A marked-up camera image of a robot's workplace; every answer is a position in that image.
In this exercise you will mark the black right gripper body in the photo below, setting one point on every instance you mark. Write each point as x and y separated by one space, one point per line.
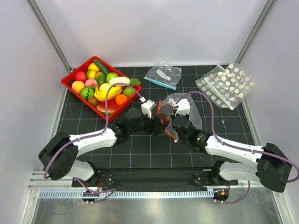
182 139

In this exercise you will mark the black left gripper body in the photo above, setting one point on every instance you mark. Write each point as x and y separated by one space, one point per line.
145 124

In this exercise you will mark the orange toy fruit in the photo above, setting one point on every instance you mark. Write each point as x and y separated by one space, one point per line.
120 99

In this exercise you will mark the green custard apple toy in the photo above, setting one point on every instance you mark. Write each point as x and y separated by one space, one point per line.
128 92

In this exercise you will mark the clear bag orange zipper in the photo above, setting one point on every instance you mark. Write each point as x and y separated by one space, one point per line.
167 106

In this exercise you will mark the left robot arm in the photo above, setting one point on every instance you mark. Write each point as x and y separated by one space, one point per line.
60 156

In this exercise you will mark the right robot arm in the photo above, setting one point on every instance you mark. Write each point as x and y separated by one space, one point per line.
267 165

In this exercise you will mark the clear bag blue zipper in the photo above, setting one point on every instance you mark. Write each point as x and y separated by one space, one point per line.
164 75

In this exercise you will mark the white polka dot bag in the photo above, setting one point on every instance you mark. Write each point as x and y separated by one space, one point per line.
227 87

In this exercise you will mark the black grid cutting mat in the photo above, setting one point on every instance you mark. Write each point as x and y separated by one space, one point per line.
142 150

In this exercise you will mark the watermelon slice toy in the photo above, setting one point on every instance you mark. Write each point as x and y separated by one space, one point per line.
103 110

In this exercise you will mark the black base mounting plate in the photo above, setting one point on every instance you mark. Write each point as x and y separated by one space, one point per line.
152 179

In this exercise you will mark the yellow banana bunch toy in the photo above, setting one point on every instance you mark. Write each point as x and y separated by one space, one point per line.
101 92

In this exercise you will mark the white radish toy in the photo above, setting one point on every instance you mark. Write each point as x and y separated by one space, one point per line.
122 81

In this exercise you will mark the brown kiwi toy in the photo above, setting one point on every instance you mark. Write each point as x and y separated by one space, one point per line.
93 101

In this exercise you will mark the small round watermelon toy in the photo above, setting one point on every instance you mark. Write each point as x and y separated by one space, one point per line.
87 93

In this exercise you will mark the pink peach toy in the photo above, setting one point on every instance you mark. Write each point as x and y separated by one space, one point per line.
90 83

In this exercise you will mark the green cucumber toy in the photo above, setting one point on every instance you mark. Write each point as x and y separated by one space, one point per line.
101 66

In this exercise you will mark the orange peach toy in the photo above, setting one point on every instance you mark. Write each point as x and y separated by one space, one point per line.
78 86

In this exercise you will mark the yellow lemon toy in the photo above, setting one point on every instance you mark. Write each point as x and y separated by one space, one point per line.
94 67

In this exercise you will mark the red apple toy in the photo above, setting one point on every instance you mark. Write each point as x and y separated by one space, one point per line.
80 76

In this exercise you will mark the red plastic fruit tray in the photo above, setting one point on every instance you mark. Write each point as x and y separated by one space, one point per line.
66 81

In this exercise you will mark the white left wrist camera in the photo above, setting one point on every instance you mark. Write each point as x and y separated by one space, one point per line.
147 107

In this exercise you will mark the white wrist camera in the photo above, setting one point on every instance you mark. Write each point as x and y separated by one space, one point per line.
147 107
182 107

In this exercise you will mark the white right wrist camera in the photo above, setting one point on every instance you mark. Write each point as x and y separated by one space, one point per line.
182 107

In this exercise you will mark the slotted cable duct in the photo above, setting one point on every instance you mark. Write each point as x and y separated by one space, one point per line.
82 194

